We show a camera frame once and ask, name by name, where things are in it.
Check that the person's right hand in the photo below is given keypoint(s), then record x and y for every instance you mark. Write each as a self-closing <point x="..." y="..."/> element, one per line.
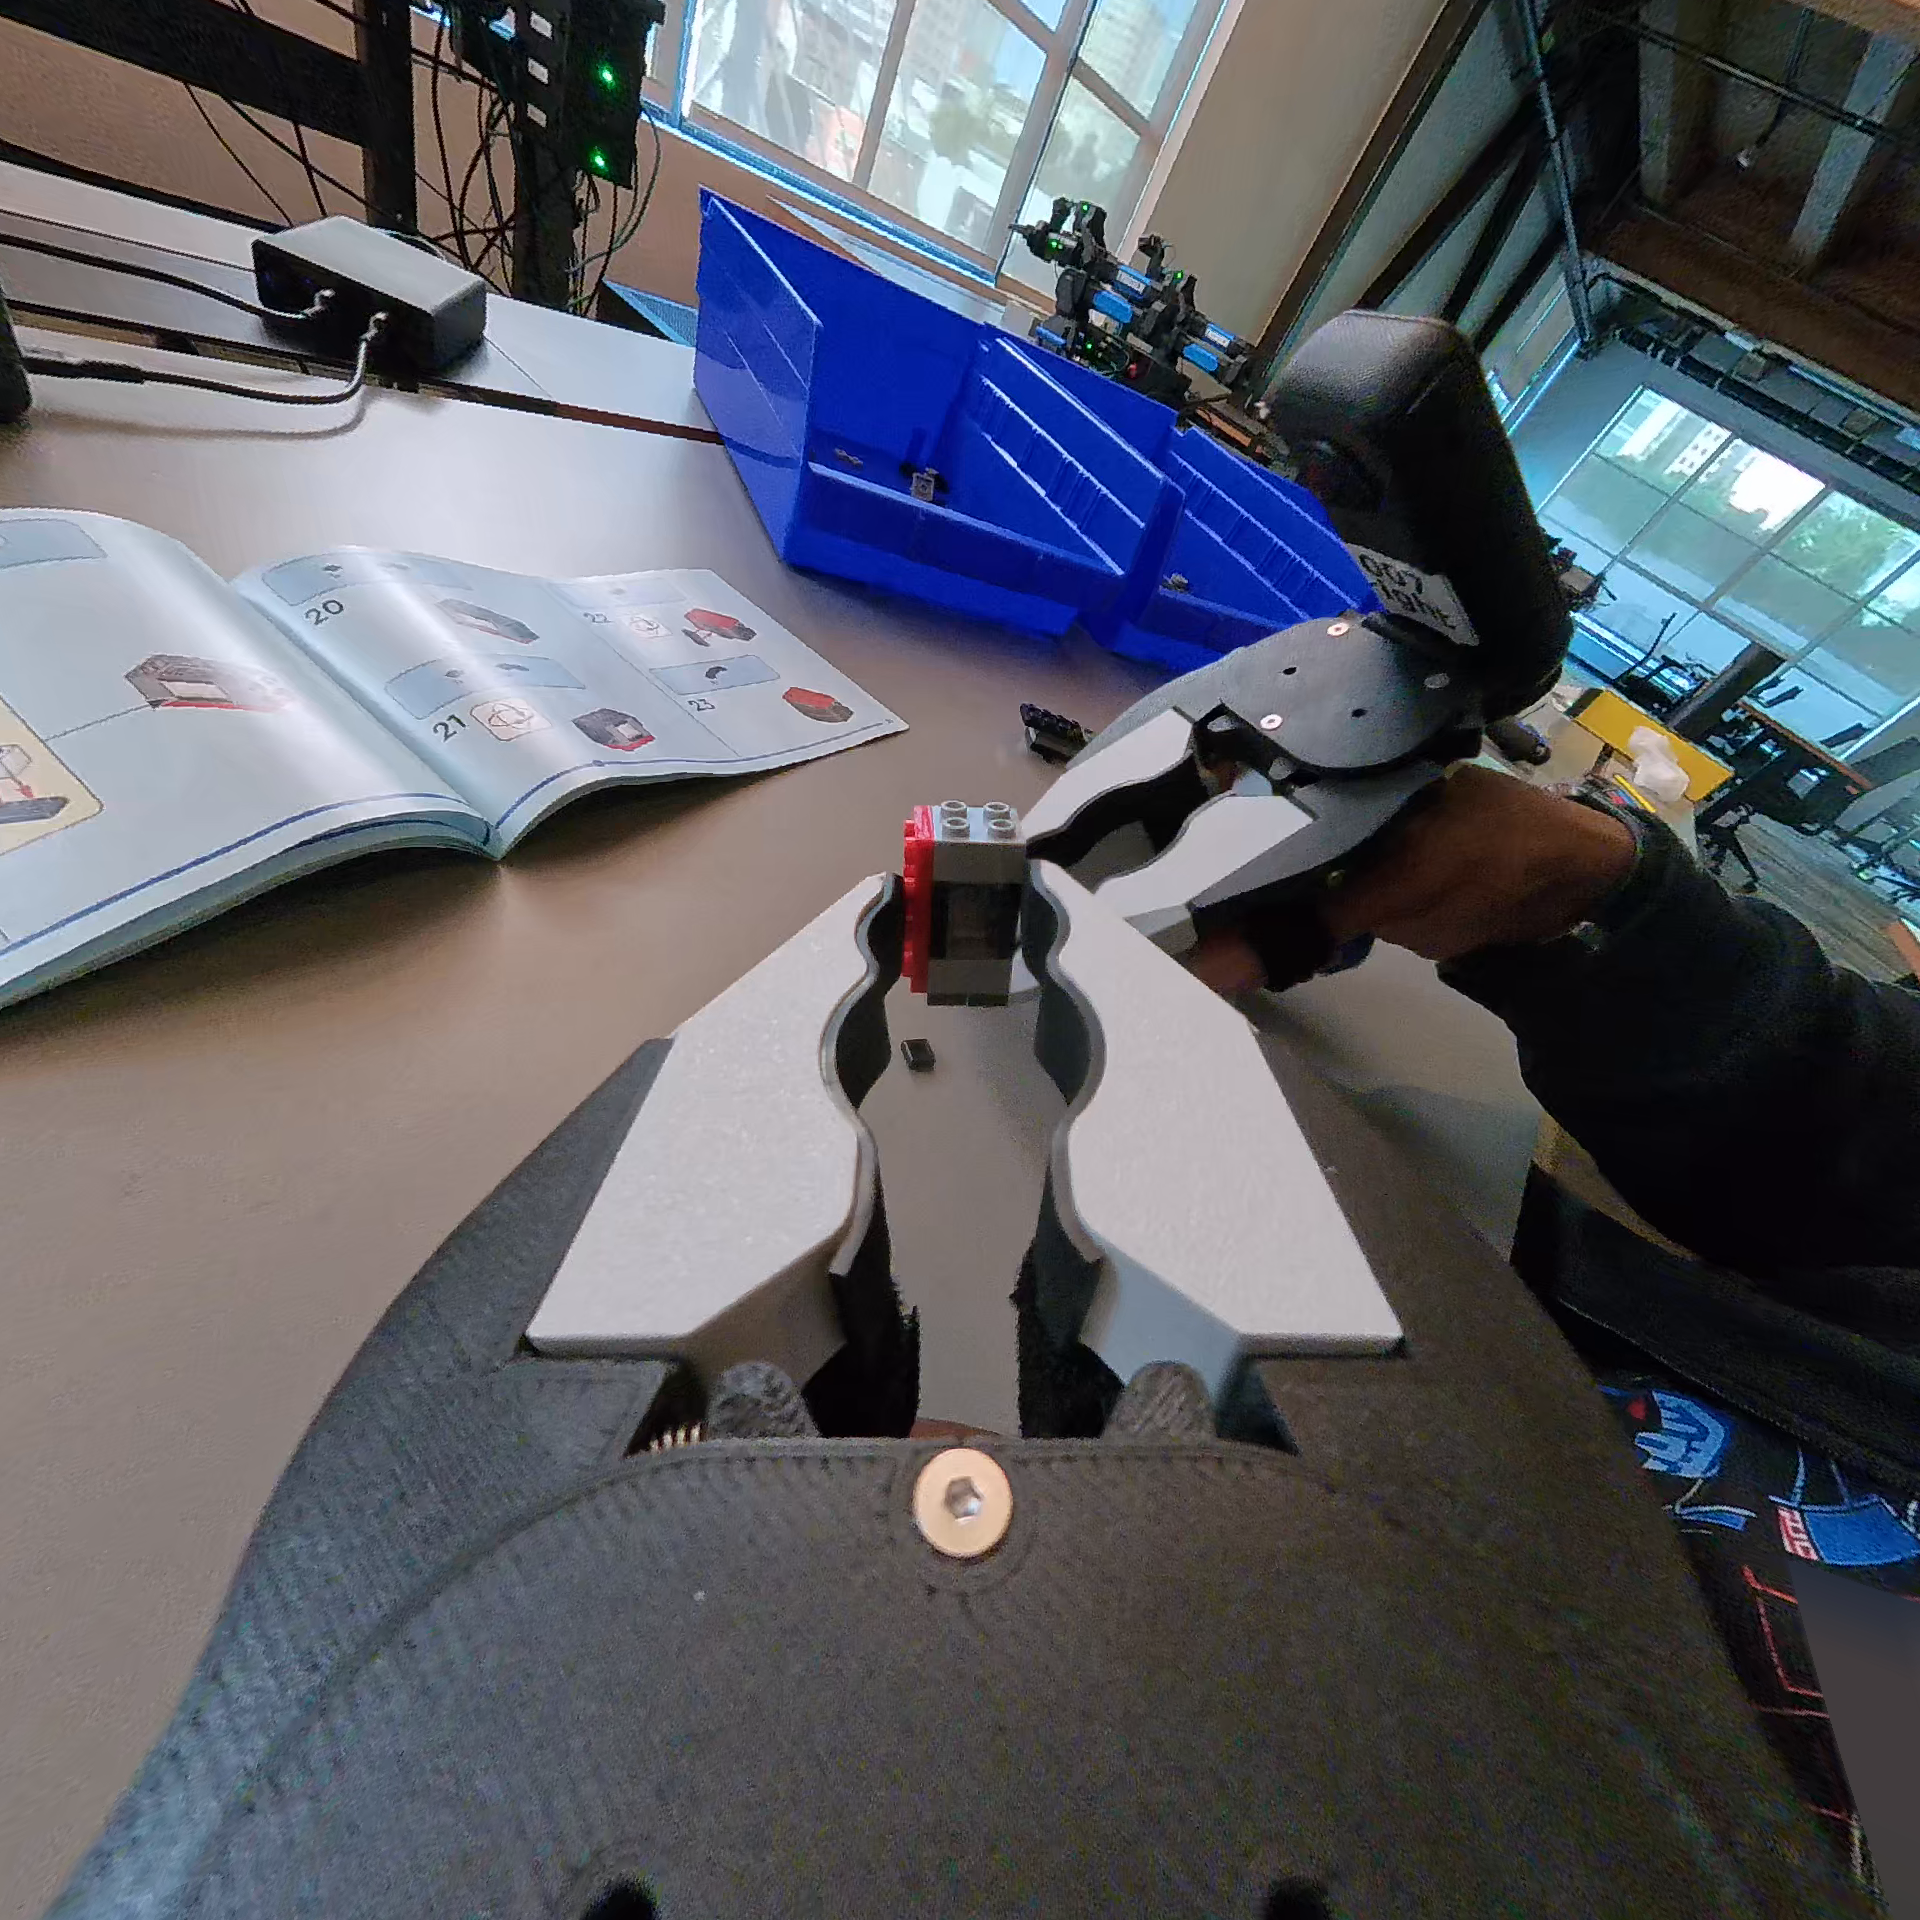
<point x="1470" y="869"/>

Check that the equipment rack with green lights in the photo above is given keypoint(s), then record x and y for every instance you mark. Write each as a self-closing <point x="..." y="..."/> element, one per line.
<point x="571" y="89"/>

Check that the distant tall windows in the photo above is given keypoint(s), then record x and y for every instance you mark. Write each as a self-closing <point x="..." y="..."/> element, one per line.
<point x="1724" y="524"/>

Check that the blue plastic bin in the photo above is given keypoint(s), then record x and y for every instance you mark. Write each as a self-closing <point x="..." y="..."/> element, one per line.
<point x="1260" y="555"/>
<point x="901" y="450"/>

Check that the light blue instruction booklet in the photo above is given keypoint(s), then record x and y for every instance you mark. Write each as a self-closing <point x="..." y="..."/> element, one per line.
<point x="301" y="720"/>

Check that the large grid window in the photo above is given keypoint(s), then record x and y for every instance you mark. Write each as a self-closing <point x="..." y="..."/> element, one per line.
<point x="932" y="106"/>

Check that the red and grey brick assembly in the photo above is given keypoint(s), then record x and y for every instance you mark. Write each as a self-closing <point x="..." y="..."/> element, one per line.
<point x="974" y="884"/>

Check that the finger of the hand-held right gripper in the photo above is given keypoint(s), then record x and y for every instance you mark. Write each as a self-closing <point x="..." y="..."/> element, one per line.
<point x="1119" y="773"/>
<point x="1238" y="869"/>

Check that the black power brick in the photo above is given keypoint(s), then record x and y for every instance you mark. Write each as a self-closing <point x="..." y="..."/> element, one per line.
<point x="370" y="293"/>

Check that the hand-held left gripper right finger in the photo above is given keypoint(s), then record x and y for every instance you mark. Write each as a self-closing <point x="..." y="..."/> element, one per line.
<point x="1230" y="1200"/>

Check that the robot arms with blue parts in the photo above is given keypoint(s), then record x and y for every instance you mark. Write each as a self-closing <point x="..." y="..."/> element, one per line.
<point x="1125" y="307"/>

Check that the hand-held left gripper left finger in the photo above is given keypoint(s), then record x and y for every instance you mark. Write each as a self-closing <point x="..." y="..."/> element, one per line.
<point x="692" y="1200"/>

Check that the grey desk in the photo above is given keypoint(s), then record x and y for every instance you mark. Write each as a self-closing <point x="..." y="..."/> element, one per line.
<point x="301" y="1200"/>

